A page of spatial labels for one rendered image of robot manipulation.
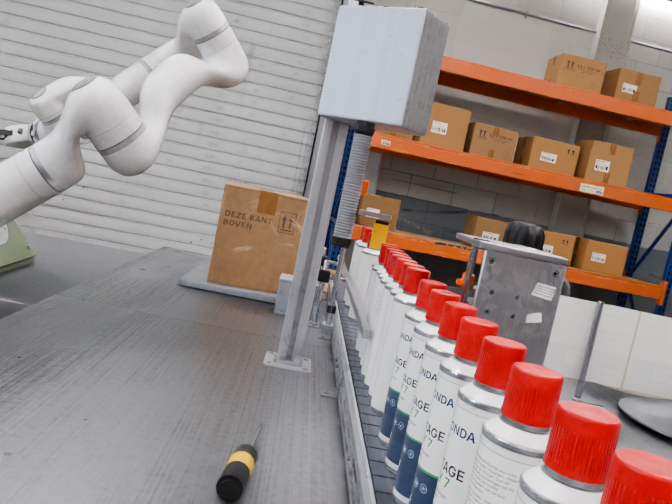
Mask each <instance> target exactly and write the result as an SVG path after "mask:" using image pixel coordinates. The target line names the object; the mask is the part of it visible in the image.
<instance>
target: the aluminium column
mask: <svg viewBox="0 0 672 504"><path fill-rule="evenodd" d="M348 6H374V3H373V2H369V1H364V0H349V3H348ZM348 129H349V124H346V123H342V122H340V123H339V122H335V121H333V120H330V119H327V118H325V121H324V126H323V131H322V136H321V141H320V146H319V151H318V156H317V161H316V166H315V170H314V175H313V180H312V185H311V190H310V195H309V200H308V205H307V210H306V215H305V220H304V225H303V230H302V235H301V240H300V245H299V249H298V254H297V259H296V264H295V269H294V274H293V279H292V284H291V289H290V294H289V299H288V304H287V309H286V314H285V319H284V324H283V328H282V333H281V338H280V343H279V348H278V353H277V358H276V362H278V363H284V364H289V365H294V366H300V362H301V357H302V352H303V347H304V342H305V337H306V332H307V328H308V323H309V318H310V313H311V308H312V303H313V298H314V294H315V289H316V284H317V279H318V274H319V269H320V265H321V260H322V255H323V250H324V245H325V240H326V235H327V231H328V226H329V221H330V216H331V211H332V206H333V201H334V197H335V192H336V187H337V182H338V177H339V172H340V168H341V163H342V158H343V153H344V148H345V143H346V138H347V134H348Z"/></svg>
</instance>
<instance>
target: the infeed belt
mask: <svg viewBox="0 0 672 504"><path fill-rule="evenodd" d="M345 288H346V285H345V282H341V281H340V282H339V287H338V292H337V297H336V300H337V305H338V310H339V315H340V321H341V326H342V331H343V336H344V341H345V346H346V351H347V357H348V362H349V367H350V372H351V377H352V382H353V387H354V392H355V398H356V403H357V408H358V413H359V418H360V423H361V428H362V433H363V439H364V444H365V449H366V454H367V459H368V464H369V469H370V474H371V480H372V485H373V490H374V495H375V500H376V504H397V503H396V502H395V501H394V499H393V497H392V491H393V488H394V484H395V479H396V475H395V474H393V473H391V472H390V471H389V470H387V469H386V467H385V466H384V461H385V458H386V453H387V449H388V447H386V446H384V445H383V444H381V443H380V442H379V441H378V434H379V430H380V426H381V421H382V417H383V415H380V414H378V413H376V412H374V411H372V410H371V409H370V404H371V399H370V398H369V397H368V391H369V389H367V388H366V387H365V386H364V384H363V383H364V380H365V379H364V378H363V377H361V376H360V372H361V368H360V367H359V364H360V360H359V359H358V356H359V354H358V353H356V352H355V351H354V349H355V346H356V345H355V342H356V338H357V333H358V329H359V327H358V324H357V322H355V321H352V320H350V319H348V313H349V309H350V308H347V307H345V306H344V304H345V303H343V298H344V293H345Z"/></svg>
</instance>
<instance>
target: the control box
mask: <svg viewBox="0 0 672 504"><path fill-rule="evenodd" d="M448 32H449V26H448V25H447V24H446V23H445V22H443V21H442V20H441V19H439V18H438V17H437V16H436V15H434V14H433V13H432V12H431V11H429V10H428V9H427V8H403V7H375V6H348V5H341V6H340V7H339V11H338V16H337V21H336V26H335V31H334V36H333V41H332V46H331V50H330V55H329V60H328V65H327V70H326V75H325V80H324V85H323V90H322V95H321V100H320V105H319V110H318V115H319V116H321V117H324V118H327V119H330V120H333V121H335V122H339V123H340V122H342V123H346V124H349V126H355V125H356V122H357V120H362V121H368V122H372V123H375V127H374V129H375V130H381V131H388V132H395V133H401V134H408V135H415V136H421V137H424V136H426V133H427V129H428V124H429V119H430V115H431V110H432V106H433V101H434V96H435V92H436V87H437V83H438V78H439V73H440V69H441V64H442V60H443V55H444V50H445V46H446V41H447V37H448Z"/></svg>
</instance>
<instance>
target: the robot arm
mask: <svg viewBox="0 0 672 504"><path fill-rule="evenodd" d="M202 57H203V59H204V61H202V60H201V58H202ZM248 69H249V64H248V60H247V58H246V55H245V53H244V51H243V49H242V47H241V45H240V44H239V42H238V40H237V38H236V36H235V34H234V32H233V31H232V29H231V27H230V25H229V23H228V22H227V20H226V18H225V16H224V14H223V13H222V11H221V9H220V8H219V7H218V5H217V4H216V3H215V2H213V1H212V0H192V1H191V2H190V3H188V4H187V5H186V7H185V8H184V9H183V11H182V13H181V15H180V18H179V22H178V27H177V37H176V38H174V39H172V40H170V41H168V42H167V43H165V44H163V45H162V46H160V47H159V48H157V49H156V50H154V51H153V52H151V53H150V54H148V55H146V56H145V57H143V58H142V59H140V60H139V61H137V62H136V63H134V64H133V65H131V66H130V67H128V68H127V69H125V70H124V71H122V72H121V73H119V74H118V75H116V76H115V77H113V78H112V79H110V80H109V79H107V78H105V77H101V76H91V77H88V78H86V77H81V76H68V77H64V78H61V79H58V80H56V81H54V82H52V83H51V84H49V85H47V86H46V87H44V88H42V89H41V90H39V91H38V92H36V93H35V94H33V96H32V97H31V98H30V100H29V105H30V107H31V109H32V110H33V112H34V113H35V115H36V116H37V117H38V119H36V120H35V121H34V122H33V123H32V124H21V125H12V126H7V127H5V128H4V129H0V135H4V138H0V140H4V144H6V145H8V146H13V147H19V148H26V149H24V150H22V151H21V152H19V153H17V154H15V155H14V156H12V157H10V158H8V159H7V160H5V161H3V162H1V163H0V246H1V245H3V244H4V243H6V241H7V239H8V229H7V225H6V224H7V223H9V222H11V221H13V220H14V219H16V218H18V217H20V216H21V215H23V214H25V213H27V212H28V211H30V210H32V209H34V208H35V207H37V206H39V205H40V204H42V203H44V202H46V201H47V200H49V199H51V198H53V197H55V196H56V195H58V194H60V193H61V192H63V191H65V190H67V189H68V188H70V187H72V186H73V185H75V184H77V183H78V182H79V181H80V180H82V179H83V177H84V175H85V165H84V161H83V157H82V153H81V149H80V145H83V144H88V143H90V142H91V143H92V144H93V145H94V147H95V148H96V149H97V151H98V152H99V153H100V155H101V156H102V157H103V159H104V160H105V161H106V163H107V164H108V165H109V166H110V168H111V169H112V170H114V171H115V172H116V173H118V174H120V175H122V176H128V177H131V176H136V175H139V174H142V173H143V172H144V171H146V170H147V169H148V168H149V167H151V166H152V164H153V162H154V161H155V159H156V158H157V156H158V154H159V152H160V149H161V147H162V144H163V141H164V138H165V134H166V130H167V127H168V124H169V121H170V118H171V116H172V114H173V112H174V111H175V109H176V108H177V107H178V106H179V105H180V104H181V103H182V102H183V101H184V100H185V99H186V98H187V97H189V96H190V95H191V94H192V93H193V92H194V91H196V90H197V89H198V88H200V87H201V86H209V87H214V88H231V87H235V86H237V85H238V84H240V83H242V81H243V80H244V79H245V78H246V76H247V73H248ZM67 97H68V98H67ZM66 98H67V101H66V104H65V102H64V99H66ZM138 103H140V114H139V116H138V114H137V113H136V112H135V110H134V109H133V106H135V105H136V104H138Z"/></svg>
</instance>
